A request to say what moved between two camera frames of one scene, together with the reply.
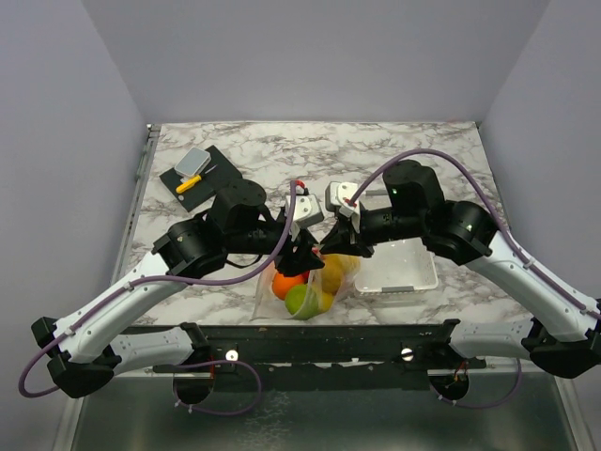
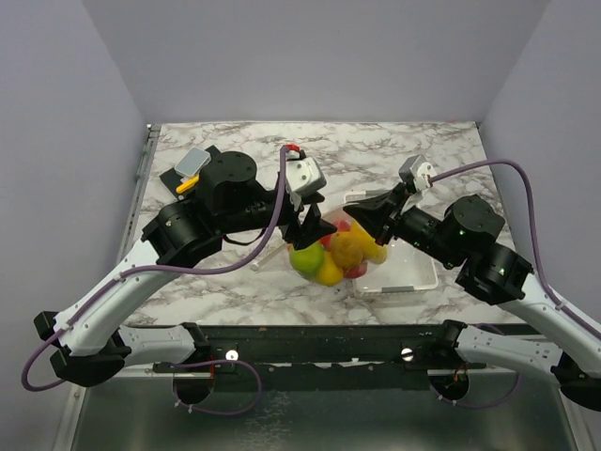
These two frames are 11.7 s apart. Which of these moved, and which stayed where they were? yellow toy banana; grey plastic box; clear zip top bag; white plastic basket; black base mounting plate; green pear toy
Moved: clear zip top bag; yellow toy banana; green pear toy
Stayed: black base mounting plate; grey plastic box; white plastic basket
